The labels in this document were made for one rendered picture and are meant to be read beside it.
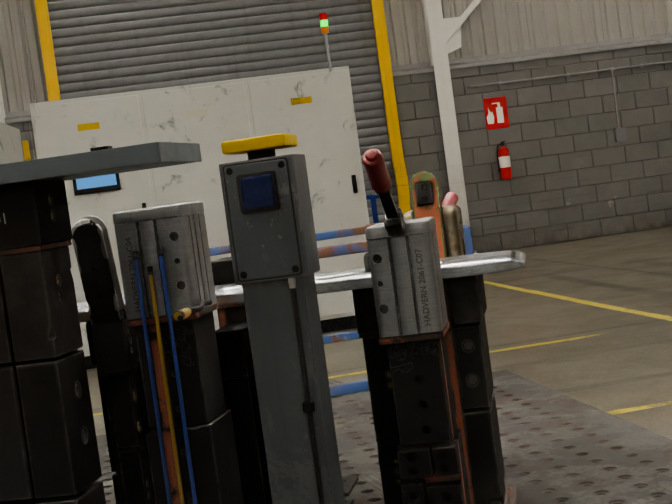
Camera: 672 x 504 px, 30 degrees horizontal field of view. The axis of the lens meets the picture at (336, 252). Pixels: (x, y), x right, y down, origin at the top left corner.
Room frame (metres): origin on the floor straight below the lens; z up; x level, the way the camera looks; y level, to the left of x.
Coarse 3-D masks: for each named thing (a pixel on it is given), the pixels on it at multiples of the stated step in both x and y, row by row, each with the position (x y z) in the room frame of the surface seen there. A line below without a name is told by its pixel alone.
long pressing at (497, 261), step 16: (464, 256) 1.53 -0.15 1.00; (480, 256) 1.49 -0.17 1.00; (496, 256) 1.45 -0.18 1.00; (512, 256) 1.45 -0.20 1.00; (336, 272) 1.55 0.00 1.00; (352, 272) 1.51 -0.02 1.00; (368, 272) 1.47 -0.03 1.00; (448, 272) 1.38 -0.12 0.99; (464, 272) 1.38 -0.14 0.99; (480, 272) 1.38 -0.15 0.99; (496, 272) 1.38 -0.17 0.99; (224, 288) 1.54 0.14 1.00; (240, 288) 1.49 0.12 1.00; (320, 288) 1.41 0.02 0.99; (336, 288) 1.41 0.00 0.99; (352, 288) 1.40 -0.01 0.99; (80, 304) 1.59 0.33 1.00; (224, 304) 1.43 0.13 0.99; (80, 320) 1.46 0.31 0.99
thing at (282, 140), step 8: (264, 136) 1.14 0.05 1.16; (272, 136) 1.14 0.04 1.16; (280, 136) 1.14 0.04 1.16; (288, 136) 1.15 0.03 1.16; (296, 136) 1.19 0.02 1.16; (224, 144) 1.15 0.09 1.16; (232, 144) 1.14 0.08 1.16; (240, 144) 1.14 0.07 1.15; (248, 144) 1.14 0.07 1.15; (256, 144) 1.14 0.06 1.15; (264, 144) 1.14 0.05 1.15; (272, 144) 1.14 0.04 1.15; (280, 144) 1.14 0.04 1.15; (288, 144) 1.15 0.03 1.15; (296, 144) 1.19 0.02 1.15; (224, 152) 1.15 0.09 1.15; (232, 152) 1.14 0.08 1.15; (240, 152) 1.15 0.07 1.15; (248, 152) 1.16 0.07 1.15; (256, 152) 1.16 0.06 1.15; (264, 152) 1.16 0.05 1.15; (272, 152) 1.16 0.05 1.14
